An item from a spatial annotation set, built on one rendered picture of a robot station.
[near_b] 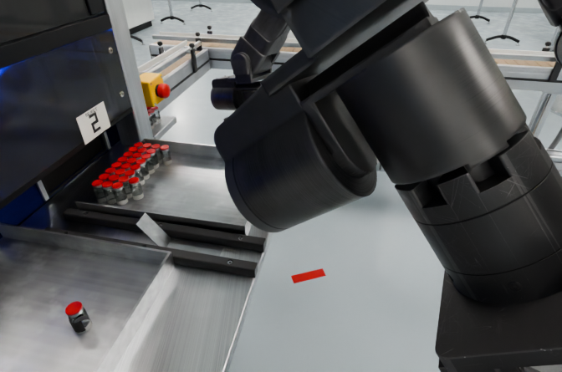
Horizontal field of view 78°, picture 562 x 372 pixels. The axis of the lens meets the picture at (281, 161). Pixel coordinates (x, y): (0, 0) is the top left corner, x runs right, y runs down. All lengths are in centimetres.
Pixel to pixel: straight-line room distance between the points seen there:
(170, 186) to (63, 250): 23
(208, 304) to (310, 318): 106
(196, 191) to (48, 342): 36
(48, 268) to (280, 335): 104
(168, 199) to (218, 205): 11
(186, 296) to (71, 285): 19
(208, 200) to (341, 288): 108
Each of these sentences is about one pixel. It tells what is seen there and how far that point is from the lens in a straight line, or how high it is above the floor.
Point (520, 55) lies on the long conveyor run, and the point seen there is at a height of 97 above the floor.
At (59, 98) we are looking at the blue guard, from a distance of 76.
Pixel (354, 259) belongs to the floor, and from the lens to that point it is 183.
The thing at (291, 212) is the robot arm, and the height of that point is 124.
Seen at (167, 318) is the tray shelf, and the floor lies 88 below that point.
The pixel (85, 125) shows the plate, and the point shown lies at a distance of 81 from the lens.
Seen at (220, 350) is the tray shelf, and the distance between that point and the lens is 54.
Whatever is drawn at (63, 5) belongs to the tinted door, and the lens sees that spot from 80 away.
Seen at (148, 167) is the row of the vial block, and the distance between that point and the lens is 86.
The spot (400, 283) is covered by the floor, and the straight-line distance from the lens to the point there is 179.
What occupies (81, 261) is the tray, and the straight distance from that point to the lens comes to 71.
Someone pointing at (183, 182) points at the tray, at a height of 88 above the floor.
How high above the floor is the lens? 135
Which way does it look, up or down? 33 degrees down
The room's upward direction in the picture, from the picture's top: straight up
